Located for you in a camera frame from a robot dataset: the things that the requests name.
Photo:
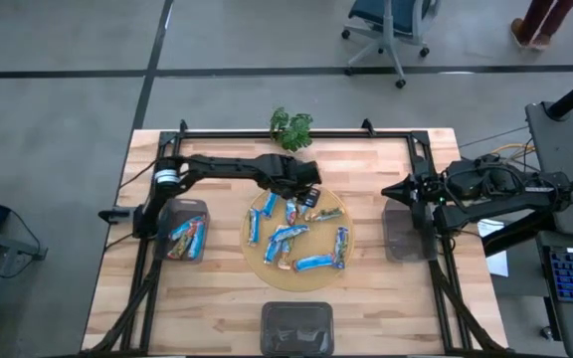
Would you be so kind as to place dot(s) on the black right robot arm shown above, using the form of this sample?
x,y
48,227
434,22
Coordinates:
x,y
515,199

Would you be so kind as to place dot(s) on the white paper sheet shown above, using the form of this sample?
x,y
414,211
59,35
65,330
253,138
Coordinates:
x,y
499,266

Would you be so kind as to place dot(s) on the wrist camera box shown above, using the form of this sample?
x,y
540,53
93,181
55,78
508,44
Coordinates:
x,y
438,188
309,174

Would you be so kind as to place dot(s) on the black flat support beam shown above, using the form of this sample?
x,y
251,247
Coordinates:
x,y
515,236

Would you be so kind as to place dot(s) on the small potted green plant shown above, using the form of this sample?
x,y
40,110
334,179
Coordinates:
x,y
291,131

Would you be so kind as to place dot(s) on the small black bracket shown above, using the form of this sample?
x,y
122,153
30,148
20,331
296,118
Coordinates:
x,y
115,215

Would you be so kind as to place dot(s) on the dark rectangular plastic container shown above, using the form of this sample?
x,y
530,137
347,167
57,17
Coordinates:
x,y
296,323

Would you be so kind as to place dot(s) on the orange-ended granola bar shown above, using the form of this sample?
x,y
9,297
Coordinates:
x,y
285,258

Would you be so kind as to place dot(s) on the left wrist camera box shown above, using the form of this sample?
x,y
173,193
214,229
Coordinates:
x,y
309,174

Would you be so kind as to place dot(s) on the blue and grey office chair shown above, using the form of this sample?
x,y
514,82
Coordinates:
x,y
396,12

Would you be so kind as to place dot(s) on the red and blue granola bar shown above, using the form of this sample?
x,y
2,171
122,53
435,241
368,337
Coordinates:
x,y
291,213

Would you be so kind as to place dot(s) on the black aluminium table frame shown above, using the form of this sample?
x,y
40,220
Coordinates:
x,y
227,134

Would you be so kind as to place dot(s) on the clear grey plastic bin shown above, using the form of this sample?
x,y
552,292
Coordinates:
x,y
187,205
401,243

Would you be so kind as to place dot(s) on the person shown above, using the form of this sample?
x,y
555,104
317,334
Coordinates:
x,y
540,20

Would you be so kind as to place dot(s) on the grey side cart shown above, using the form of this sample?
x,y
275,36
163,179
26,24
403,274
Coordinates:
x,y
3,251

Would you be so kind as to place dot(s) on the round woven straw placemat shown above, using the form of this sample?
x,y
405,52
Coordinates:
x,y
311,278

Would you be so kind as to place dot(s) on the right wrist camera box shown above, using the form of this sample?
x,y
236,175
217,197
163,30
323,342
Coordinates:
x,y
438,188

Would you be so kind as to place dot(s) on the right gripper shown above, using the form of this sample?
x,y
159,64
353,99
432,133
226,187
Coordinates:
x,y
422,216

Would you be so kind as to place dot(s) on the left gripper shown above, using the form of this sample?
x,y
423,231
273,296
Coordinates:
x,y
311,198

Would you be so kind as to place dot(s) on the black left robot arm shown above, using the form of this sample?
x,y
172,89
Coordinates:
x,y
227,168

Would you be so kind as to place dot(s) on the red and green granola bar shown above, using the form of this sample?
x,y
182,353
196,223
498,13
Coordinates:
x,y
181,244

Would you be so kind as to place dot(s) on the grey side desk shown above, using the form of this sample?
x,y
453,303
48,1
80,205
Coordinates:
x,y
565,149

